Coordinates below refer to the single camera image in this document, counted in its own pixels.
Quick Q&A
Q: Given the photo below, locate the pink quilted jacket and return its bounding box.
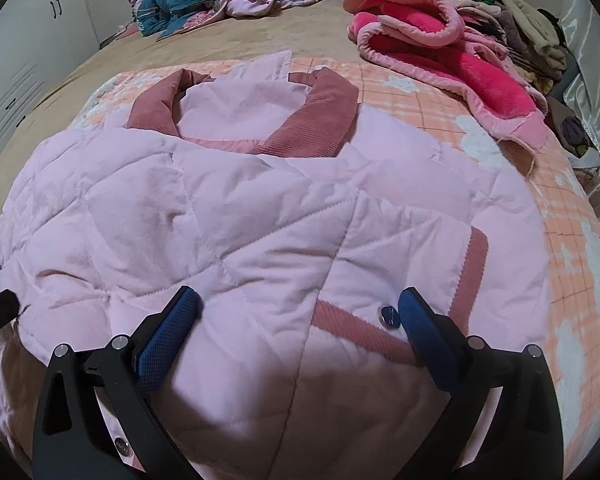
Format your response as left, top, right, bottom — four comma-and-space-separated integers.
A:
0, 52, 550, 479

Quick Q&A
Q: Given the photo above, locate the pile of assorted clothes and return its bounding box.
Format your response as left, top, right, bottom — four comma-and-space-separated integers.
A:
470, 0, 600, 174

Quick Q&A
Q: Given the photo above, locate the orange white plaid blanket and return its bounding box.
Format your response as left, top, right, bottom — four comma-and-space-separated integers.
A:
76, 55, 600, 468

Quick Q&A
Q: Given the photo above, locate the white wardrobe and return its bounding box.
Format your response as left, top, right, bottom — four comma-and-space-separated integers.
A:
0, 0, 99, 154

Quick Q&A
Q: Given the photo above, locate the hot pink fleece garment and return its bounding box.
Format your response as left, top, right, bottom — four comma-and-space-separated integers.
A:
342, 0, 550, 151

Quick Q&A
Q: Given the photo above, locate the beige bed sheet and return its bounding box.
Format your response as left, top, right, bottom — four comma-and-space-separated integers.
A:
0, 0, 360, 212

